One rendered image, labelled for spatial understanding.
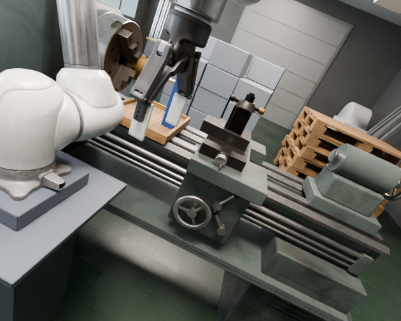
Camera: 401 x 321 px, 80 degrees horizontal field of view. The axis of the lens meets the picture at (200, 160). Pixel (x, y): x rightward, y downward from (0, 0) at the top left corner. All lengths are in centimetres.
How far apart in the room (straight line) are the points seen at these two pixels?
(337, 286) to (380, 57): 669
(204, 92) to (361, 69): 498
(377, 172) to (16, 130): 119
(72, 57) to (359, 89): 706
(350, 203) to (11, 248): 115
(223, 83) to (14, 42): 233
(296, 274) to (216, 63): 252
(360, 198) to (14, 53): 147
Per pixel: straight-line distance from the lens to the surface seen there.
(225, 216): 98
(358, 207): 121
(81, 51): 81
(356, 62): 735
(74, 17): 82
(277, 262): 113
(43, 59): 112
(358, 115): 624
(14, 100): 66
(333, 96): 730
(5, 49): 123
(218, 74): 311
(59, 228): 74
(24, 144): 69
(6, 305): 102
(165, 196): 126
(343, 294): 127
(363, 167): 114
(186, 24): 42
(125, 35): 111
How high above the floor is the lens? 130
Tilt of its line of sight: 26 degrees down
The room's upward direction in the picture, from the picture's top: 24 degrees clockwise
